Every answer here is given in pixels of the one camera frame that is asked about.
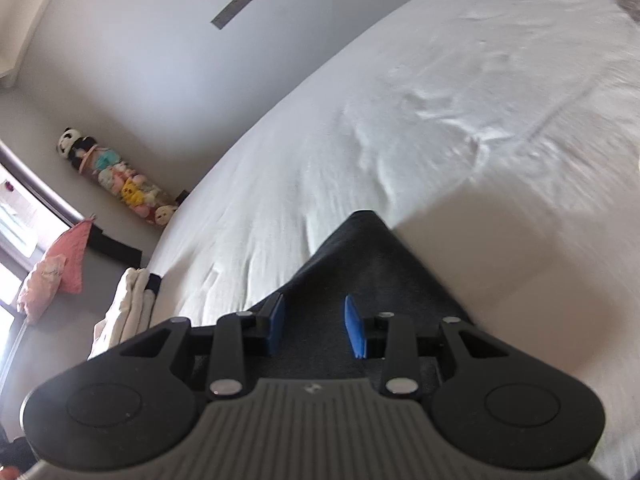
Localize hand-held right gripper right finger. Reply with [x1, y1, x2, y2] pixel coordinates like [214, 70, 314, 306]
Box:
[344, 295, 516, 401]

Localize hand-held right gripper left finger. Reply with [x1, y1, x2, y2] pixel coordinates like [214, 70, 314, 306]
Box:
[117, 292, 288, 401]

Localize black jeans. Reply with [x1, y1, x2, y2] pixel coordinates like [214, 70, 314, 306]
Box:
[192, 210, 476, 391]

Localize pile of cream clothes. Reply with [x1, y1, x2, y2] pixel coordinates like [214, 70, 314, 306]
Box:
[87, 267, 164, 361]

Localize black hanging cloth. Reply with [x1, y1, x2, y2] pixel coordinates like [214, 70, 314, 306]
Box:
[87, 224, 144, 267]

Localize clear tube of plush toys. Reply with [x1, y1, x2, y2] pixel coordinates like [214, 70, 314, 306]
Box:
[70, 137, 180, 229]

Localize pink towel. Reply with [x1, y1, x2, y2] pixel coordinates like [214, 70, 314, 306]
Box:
[54, 216, 94, 296]

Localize bed with white sheet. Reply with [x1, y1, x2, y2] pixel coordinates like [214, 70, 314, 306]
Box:
[142, 0, 640, 480]

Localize light pink garment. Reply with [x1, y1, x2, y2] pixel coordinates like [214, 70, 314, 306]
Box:
[17, 254, 68, 324]

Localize panda plush toy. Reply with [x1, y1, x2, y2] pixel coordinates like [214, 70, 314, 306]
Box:
[56, 126, 97, 167]

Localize long grey wall panel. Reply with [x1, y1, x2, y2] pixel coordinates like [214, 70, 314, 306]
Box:
[210, 0, 271, 30]

